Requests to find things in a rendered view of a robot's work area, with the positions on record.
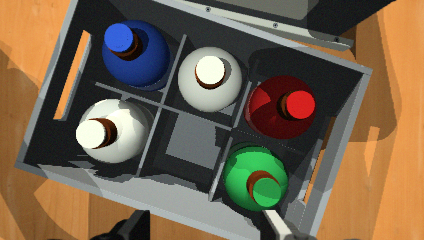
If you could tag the dark grey plastic crate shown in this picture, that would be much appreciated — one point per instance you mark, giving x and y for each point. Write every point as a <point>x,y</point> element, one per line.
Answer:
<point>178,176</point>
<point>333,17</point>

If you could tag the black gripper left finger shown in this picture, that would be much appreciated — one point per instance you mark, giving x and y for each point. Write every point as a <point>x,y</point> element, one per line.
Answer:
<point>137,227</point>

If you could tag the red bottle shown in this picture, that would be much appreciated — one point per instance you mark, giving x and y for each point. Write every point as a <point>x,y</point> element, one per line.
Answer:
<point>282,107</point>

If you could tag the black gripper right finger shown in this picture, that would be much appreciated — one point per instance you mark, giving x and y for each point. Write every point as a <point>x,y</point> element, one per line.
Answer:
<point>272,227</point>

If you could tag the white bottle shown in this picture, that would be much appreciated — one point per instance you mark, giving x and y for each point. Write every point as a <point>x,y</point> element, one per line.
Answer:
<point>114,131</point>
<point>209,79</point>

